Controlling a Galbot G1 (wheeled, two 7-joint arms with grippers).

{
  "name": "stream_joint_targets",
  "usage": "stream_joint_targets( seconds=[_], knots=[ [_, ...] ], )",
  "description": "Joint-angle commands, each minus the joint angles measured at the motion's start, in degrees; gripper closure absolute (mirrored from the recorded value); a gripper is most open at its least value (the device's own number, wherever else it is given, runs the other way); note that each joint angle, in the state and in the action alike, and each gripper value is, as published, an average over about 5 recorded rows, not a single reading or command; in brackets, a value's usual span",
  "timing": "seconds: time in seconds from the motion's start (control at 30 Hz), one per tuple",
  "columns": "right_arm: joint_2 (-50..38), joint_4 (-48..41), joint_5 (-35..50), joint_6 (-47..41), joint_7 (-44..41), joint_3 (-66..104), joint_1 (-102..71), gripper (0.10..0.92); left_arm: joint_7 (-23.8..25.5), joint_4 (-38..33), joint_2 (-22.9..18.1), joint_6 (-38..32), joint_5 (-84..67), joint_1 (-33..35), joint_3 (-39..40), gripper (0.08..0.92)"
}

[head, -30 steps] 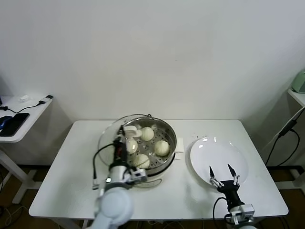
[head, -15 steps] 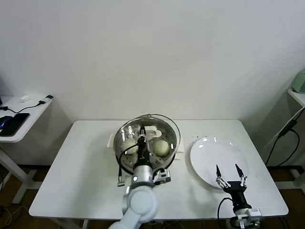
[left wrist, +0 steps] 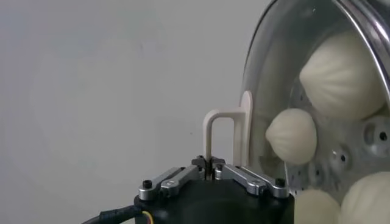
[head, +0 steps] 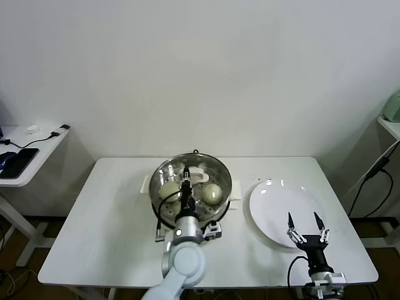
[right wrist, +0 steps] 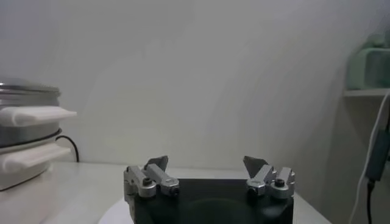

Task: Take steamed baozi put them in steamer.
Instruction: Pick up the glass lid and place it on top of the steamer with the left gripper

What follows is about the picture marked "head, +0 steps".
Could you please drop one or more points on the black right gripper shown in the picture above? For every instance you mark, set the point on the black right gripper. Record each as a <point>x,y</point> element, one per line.
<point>314,250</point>

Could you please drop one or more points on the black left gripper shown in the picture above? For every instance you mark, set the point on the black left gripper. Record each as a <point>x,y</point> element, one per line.
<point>187,209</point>

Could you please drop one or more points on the white steamed baozi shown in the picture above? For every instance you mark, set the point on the white steamed baozi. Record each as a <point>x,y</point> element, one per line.
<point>213,193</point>
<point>168,190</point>

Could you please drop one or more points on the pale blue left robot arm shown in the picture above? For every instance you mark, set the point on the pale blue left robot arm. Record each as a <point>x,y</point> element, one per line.
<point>186,259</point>

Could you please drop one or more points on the stainless steel steamer basket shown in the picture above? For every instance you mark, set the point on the stainless steel steamer basket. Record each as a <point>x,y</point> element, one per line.
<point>216,217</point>

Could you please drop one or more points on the white round plate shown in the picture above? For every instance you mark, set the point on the white round plate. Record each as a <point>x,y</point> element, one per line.
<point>272,215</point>

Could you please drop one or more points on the white side shelf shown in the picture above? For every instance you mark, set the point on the white side shelf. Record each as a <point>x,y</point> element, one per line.
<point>390,126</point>

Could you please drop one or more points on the white side desk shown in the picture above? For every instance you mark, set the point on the white side desk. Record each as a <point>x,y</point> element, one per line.
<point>47,147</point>

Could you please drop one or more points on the pale green appliance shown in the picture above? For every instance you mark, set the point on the pale green appliance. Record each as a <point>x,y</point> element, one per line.
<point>392,107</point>

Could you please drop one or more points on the small white case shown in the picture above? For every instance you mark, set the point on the small white case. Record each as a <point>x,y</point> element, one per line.
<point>31,128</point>

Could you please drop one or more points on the black smartphone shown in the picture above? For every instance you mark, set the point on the black smartphone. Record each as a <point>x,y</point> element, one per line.
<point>19,162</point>

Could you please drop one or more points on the blue computer mouse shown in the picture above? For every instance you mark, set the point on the blue computer mouse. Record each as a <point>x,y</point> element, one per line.
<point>5,159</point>

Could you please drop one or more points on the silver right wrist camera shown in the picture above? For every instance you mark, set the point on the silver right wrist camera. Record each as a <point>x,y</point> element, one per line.
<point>331,278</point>

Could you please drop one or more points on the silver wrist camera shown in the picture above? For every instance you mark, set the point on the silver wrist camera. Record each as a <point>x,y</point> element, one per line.
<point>213,231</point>
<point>331,278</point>

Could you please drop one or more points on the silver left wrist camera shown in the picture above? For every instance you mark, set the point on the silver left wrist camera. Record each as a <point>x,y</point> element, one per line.
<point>213,231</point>

